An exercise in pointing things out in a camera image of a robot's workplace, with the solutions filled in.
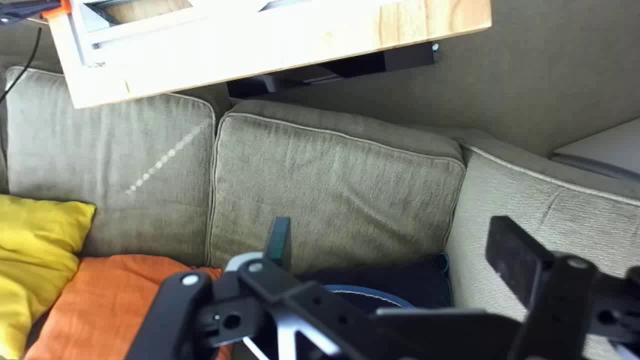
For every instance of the beige sofa seat cushion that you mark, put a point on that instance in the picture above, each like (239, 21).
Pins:
(101, 152)
(332, 186)

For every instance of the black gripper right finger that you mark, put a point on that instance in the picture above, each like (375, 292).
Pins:
(561, 306)

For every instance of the beige fabric sofa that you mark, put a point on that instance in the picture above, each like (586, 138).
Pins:
(533, 200)

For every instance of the small orange object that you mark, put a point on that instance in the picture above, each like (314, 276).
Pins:
(63, 8)

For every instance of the orange pillow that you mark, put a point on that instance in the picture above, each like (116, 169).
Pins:
(101, 306)

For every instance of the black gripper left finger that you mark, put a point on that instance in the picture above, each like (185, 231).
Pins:
(176, 313)

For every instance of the yellow pillow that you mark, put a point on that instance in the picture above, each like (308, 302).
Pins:
(32, 252)

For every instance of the light wooden table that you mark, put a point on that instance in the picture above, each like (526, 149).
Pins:
(266, 52)

